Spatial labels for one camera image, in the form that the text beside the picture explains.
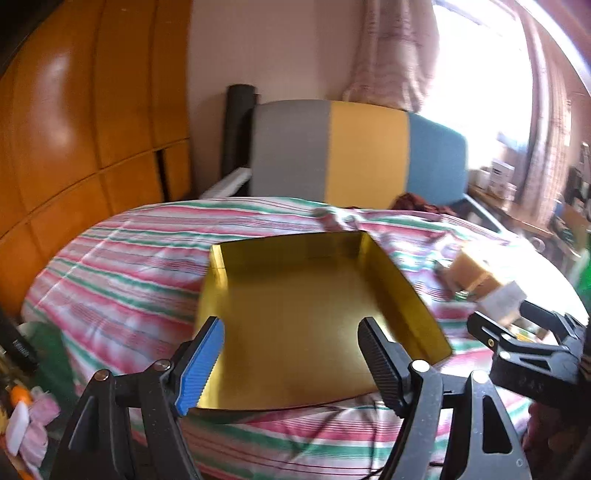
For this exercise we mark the dark red cloth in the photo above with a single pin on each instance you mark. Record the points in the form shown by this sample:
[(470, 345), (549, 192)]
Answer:
[(413, 202)]

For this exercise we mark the large yellow sponge block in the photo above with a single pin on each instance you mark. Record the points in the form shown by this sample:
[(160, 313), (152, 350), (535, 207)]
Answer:
[(470, 271)]

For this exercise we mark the grey yellow blue headboard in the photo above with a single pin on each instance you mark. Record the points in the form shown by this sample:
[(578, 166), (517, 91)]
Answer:
[(354, 155)]

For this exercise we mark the pink patterned curtain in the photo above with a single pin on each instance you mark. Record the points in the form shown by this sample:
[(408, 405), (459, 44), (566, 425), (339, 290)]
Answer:
[(397, 55)]

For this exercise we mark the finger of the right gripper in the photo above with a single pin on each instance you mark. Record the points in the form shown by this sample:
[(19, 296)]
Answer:
[(497, 338), (562, 326)]

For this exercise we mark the black rolled mat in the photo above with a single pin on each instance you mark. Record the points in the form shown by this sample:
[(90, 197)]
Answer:
[(240, 101)]

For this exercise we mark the wooden side shelf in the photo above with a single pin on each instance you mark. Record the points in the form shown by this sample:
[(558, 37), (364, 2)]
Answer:
[(510, 214)]

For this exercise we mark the orange wooden wardrobe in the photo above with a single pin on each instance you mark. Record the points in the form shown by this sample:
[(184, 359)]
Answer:
[(94, 122)]

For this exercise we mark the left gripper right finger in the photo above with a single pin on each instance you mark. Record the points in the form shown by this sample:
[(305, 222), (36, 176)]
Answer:
[(483, 443)]

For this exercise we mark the white product box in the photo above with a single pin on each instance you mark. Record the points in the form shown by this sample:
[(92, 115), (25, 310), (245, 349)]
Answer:
[(500, 177)]

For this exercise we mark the striped bed sheet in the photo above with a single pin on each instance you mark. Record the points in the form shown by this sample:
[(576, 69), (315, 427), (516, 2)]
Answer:
[(124, 293)]

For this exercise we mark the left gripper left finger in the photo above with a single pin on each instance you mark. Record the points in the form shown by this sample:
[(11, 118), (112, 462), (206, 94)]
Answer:
[(127, 426)]

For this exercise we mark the gold cardboard box tray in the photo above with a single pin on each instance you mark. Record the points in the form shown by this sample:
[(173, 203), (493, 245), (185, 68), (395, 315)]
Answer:
[(291, 306)]

